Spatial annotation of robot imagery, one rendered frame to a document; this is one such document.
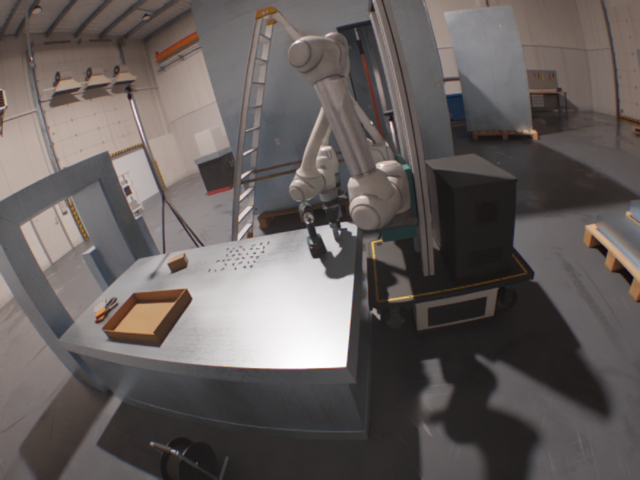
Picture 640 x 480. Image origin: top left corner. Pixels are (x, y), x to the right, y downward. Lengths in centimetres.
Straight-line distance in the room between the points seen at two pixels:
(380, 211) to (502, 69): 629
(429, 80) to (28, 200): 363
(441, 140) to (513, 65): 419
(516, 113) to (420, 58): 423
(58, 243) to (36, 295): 848
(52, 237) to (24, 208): 837
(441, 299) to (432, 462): 79
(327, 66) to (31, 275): 209
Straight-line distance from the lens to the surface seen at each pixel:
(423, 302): 149
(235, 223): 296
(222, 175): 700
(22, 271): 220
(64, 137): 1160
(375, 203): 99
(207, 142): 709
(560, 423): 152
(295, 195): 117
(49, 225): 1062
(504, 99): 705
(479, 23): 716
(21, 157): 1087
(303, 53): 99
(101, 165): 261
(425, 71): 321
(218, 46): 373
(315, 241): 131
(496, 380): 155
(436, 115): 322
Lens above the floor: 128
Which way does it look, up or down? 26 degrees down
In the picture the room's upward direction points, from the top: 16 degrees counter-clockwise
